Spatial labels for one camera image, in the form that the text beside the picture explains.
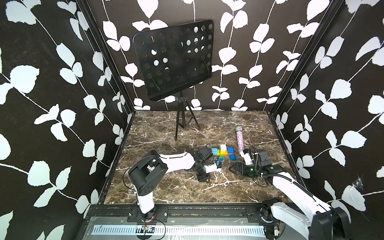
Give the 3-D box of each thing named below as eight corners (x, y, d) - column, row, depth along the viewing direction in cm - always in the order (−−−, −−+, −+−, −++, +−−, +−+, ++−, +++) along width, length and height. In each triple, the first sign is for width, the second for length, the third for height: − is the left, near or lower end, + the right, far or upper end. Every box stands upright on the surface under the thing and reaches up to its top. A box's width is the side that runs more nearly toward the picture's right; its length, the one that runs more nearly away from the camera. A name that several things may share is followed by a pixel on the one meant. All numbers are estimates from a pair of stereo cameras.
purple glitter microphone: (237, 154, 99) (239, 151, 96) (235, 128, 113) (236, 125, 110) (243, 154, 99) (245, 151, 96) (240, 128, 113) (241, 125, 110)
